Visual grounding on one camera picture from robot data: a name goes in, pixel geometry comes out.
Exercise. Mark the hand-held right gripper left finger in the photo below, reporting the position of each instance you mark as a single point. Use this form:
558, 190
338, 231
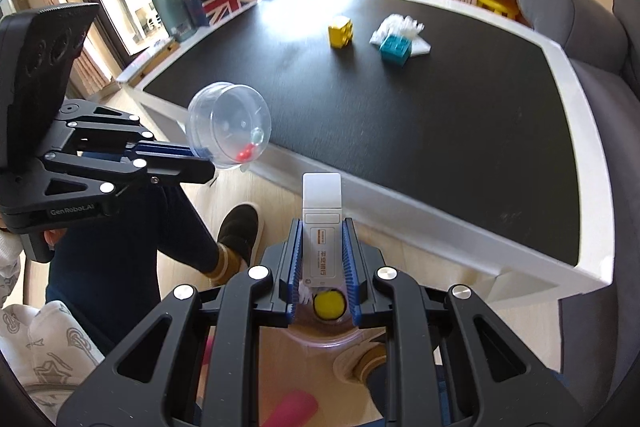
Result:
295, 267

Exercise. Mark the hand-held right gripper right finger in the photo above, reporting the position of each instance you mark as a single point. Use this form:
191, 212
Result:
350, 267

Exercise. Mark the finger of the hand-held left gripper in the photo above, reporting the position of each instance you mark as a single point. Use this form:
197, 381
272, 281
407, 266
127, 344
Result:
165, 150
175, 169

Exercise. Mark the white tissue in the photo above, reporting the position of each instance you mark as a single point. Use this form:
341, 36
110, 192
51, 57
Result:
305, 294
400, 27

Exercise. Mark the white usb stick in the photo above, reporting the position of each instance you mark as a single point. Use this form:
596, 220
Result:
322, 227

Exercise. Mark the pink clear plastic bin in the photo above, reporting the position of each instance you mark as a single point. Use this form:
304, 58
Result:
340, 332

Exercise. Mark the clear round plastic container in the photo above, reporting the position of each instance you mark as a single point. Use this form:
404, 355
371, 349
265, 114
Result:
230, 124

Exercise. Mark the person's left forearm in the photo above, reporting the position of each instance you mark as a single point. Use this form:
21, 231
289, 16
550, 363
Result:
7, 267

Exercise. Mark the person's left hand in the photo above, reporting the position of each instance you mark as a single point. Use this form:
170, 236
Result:
54, 238

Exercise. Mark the dark brown slipper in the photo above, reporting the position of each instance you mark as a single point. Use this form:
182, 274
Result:
237, 237
360, 359

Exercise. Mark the person's left leg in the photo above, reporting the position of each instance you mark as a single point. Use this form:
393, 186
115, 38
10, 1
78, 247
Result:
125, 257

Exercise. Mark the person's leg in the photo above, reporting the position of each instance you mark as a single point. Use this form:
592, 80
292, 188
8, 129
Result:
125, 257
378, 389

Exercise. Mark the person's right leg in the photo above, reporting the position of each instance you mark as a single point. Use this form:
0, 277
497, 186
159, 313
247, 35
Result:
378, 389

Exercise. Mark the pink plastic item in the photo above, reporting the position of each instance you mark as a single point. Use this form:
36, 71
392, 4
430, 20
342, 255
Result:
292, 409

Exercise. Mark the teal water bottle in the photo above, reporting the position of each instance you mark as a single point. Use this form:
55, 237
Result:
170, 7

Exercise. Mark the yellow toy brick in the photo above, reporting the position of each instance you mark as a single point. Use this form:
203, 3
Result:
341, 33

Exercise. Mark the white patterned cloth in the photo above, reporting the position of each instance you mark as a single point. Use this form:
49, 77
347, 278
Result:
45, 342

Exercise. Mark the teal toy brick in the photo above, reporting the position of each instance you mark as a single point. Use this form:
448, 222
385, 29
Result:
396, 51

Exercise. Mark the yellow plastic stool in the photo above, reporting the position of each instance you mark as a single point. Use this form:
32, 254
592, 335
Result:
497, 4

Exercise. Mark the grey sofa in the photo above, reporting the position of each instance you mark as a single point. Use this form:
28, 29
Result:
600, 57

